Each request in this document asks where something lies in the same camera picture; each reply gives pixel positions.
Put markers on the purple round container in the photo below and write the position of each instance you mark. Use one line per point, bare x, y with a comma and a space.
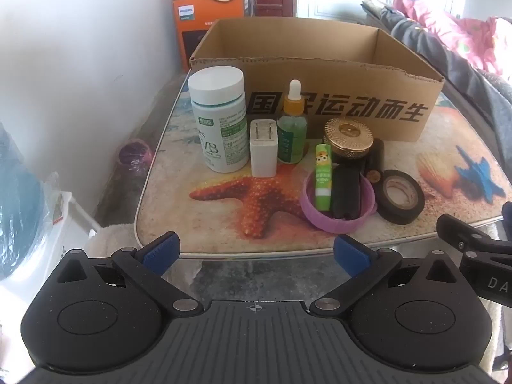
135, 158

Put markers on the orange appliance carton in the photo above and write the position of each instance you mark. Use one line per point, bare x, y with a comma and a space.
208, 12

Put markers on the black lipstick tube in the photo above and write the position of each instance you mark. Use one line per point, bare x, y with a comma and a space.
346, 192

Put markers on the blue water jug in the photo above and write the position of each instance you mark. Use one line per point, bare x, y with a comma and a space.
18, 208

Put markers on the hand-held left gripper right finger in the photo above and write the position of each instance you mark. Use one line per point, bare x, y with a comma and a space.
352, 254

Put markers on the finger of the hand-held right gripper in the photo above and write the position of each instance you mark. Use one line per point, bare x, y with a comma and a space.
452, 230

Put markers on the green dropper bottle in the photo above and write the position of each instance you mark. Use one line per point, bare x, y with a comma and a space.
292, 136

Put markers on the white charger plug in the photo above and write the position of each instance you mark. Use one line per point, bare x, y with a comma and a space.
263, 156

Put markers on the black tape roll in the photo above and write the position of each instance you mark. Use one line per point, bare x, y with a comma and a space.
400, 212

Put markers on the green lip balm stick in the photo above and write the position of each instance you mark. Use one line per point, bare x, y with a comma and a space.
322, 176

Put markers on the white pill bottle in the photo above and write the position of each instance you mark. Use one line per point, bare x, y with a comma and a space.
216, 88

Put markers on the gold round tin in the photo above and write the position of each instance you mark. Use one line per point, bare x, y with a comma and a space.
348, 132

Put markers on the grey blanket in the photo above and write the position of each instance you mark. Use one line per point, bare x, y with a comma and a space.
460, 72

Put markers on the white appliance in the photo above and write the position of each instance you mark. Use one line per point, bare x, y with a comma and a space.
68, 240

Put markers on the small black cylinder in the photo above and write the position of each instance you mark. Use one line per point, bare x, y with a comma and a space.
376, 156

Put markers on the purple plastic lid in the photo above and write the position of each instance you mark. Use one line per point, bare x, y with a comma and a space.
320, 220

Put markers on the brown cardboard box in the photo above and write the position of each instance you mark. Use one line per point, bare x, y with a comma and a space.
360, 88

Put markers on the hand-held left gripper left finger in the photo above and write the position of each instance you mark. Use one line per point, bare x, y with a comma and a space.
162, 254

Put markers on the pink patterned quilt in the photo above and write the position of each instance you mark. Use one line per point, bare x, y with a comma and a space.
452, 28

